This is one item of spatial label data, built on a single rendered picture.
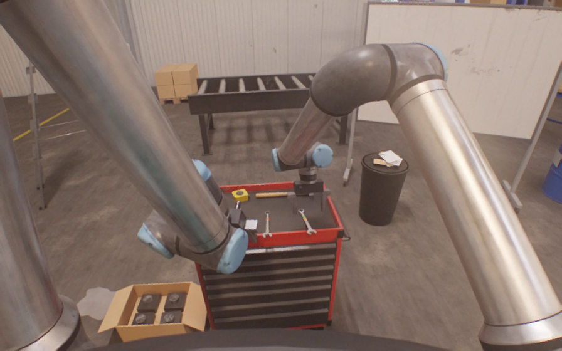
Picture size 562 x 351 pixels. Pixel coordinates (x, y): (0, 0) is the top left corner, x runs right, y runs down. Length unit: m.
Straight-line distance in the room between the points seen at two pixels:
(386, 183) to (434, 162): 2.14
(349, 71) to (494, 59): 2.90
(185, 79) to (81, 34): 6.90
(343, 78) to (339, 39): 8.80
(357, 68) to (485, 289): 0.44
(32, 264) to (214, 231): 0.25
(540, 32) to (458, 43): 0.67
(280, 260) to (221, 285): 0.34
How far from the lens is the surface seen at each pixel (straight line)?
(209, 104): 4.20
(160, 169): 0.38
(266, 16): 9.02
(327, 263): 1.53
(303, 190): 1.30
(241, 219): 0.82
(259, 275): 1.51
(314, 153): 1.10
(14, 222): 0.45
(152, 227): 0.64
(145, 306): 2.26
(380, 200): 2.80
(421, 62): 0.65
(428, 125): 0.58
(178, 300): 2.20
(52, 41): 0.31
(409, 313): 2.39
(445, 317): 2.47
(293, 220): 1.51
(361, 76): 0.59
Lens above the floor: 1.85
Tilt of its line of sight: 30 degrees down
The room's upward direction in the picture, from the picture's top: 1 degrees counter-clockwise
